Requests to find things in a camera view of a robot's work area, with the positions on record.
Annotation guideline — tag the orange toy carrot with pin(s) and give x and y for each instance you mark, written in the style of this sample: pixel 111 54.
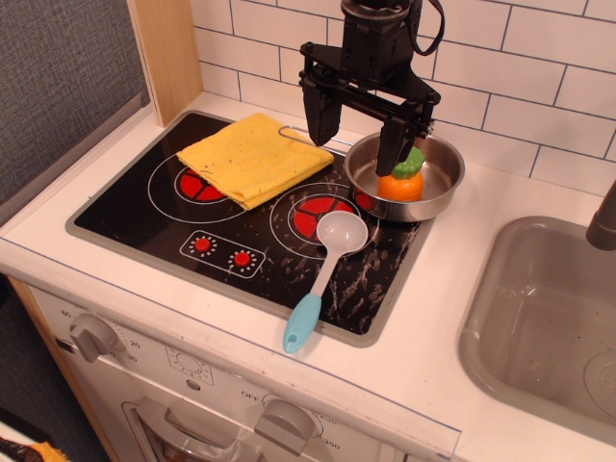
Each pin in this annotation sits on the orange toy carrot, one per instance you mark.
pixel 405 183

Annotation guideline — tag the yellow folded cloth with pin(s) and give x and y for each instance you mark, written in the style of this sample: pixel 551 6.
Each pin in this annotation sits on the yellow folded cloth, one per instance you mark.
pixel 250 162

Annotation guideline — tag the white spoon blue handle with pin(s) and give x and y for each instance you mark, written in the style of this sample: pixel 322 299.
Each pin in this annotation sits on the white spoon blue handle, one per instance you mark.
pixel 341 233

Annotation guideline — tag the grey oven door handle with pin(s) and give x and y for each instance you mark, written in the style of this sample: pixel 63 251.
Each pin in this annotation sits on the grey oven door handle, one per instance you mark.
pixel 169 443

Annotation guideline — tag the left grey oven dial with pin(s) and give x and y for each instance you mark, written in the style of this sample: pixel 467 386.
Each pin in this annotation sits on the left grey oven dial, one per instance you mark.
pixel 92 336

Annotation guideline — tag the white toy oven front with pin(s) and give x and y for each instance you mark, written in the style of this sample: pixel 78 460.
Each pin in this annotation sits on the white toy oven front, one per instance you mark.
pixel 207 402

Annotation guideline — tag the small steel pot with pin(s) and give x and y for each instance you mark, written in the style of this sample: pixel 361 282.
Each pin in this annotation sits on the small steel pot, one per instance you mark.
pixel 351 185

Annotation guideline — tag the black toy stove top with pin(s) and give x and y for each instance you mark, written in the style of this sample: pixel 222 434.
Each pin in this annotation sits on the black toy stove top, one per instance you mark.
pixel 156 207

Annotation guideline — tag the grey plastic sink basin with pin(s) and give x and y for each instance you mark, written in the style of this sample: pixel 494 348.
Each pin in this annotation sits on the grey plastic sink basin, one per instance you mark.
pixel 540 331

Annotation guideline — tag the red stove knob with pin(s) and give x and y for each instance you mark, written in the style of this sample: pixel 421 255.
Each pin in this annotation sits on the red stove knob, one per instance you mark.
pixel 242 259
pixel 202 245

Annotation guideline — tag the right red stove knob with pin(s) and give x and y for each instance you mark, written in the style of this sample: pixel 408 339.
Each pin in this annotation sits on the right red stove knob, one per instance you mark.
pixel 242 259

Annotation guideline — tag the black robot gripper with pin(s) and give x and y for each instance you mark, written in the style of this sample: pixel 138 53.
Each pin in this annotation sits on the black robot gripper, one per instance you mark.
pixel 371 73

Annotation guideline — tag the left red stove knob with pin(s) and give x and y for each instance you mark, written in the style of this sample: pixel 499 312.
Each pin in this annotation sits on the left red stove knob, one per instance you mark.
pixel 202 245

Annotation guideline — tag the grey faucet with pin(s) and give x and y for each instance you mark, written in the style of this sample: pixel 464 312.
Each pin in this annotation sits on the grey faucet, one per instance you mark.
pixel 601 230

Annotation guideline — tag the right grey oven dial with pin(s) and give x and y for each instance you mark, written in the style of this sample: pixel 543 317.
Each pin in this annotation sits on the right grey oven dial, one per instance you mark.
pixel 285 425

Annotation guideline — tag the wooden side post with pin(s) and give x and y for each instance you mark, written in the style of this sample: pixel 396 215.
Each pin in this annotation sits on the wooden side post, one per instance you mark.
pixel 167 45

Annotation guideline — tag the grey oven dial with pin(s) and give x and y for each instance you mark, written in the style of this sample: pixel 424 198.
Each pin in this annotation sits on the grey oven dial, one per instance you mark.
pixel 285 425
pixel 92 336

